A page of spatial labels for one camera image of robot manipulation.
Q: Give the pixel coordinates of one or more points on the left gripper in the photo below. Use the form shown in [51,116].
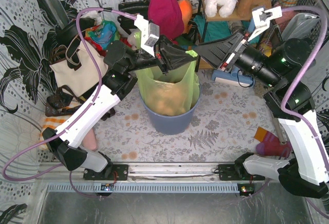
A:
[161,55]

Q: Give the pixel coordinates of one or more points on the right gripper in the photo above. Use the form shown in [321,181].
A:
[232,56]

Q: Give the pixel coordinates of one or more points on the green trash bag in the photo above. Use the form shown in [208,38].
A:
[185,76]

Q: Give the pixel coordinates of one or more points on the blue trash bin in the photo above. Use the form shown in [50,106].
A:
[172,125]

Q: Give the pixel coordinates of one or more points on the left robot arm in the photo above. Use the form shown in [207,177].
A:
[65,141]

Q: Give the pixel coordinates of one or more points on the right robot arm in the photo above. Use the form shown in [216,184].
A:
[306,174]

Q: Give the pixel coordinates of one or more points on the magenta cloth bag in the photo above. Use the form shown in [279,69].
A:
[167,15]

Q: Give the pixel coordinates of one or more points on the cream canvas tote bag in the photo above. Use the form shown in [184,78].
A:
[79,80]

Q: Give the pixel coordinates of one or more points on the teal cloth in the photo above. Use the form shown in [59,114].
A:
[215,30]

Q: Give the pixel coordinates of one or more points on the grey patterned sneaker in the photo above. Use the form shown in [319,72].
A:
[235,26]

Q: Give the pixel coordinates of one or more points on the wooden shelf rack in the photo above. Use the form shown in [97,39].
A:
[233,17]

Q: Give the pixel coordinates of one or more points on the crumpled brown paper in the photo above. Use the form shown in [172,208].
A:
[169,100]

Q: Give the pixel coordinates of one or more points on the cream plush sheep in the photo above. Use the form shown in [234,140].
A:
[134,38]

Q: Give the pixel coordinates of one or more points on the yellow plush duck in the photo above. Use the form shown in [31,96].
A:
[266,48]

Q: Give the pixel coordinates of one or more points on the orange plush toy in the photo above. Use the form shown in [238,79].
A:
[186,11]

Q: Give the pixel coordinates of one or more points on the black leather handbag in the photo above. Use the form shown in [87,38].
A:
[136,7]

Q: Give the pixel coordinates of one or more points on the silver foil pouch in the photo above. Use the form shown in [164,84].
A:
[300,26]

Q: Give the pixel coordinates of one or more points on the black hat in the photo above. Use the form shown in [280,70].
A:
[65,36]

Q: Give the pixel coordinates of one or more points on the orange checkered towel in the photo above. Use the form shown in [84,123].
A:
[54,121]

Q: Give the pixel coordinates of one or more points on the blue handled mop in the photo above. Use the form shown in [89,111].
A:
[233,77]

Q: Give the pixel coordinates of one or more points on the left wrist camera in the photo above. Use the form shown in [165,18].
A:
[149,34]

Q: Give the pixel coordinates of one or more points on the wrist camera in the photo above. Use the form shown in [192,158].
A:
[260,20]
[149,34]

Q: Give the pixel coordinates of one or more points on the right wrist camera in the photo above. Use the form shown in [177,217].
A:
[260,20]

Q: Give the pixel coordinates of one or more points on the black wire basket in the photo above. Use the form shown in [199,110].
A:
[311,38]

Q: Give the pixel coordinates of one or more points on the brown patterned strap bag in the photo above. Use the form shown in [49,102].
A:
[63,102]

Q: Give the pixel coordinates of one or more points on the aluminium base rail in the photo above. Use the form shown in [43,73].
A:
[155,177]

